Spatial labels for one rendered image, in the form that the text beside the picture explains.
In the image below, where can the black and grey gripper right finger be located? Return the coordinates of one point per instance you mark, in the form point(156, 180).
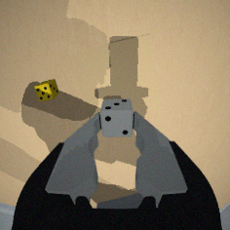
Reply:
point(164, 171)

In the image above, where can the yellow die with black pips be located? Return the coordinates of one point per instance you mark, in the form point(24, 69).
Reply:
point(46, 90)

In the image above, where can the grey die with black pips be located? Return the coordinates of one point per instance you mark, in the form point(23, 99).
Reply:
point(116, 117)

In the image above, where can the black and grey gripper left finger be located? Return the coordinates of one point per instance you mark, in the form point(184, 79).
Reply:
point(67, 172)

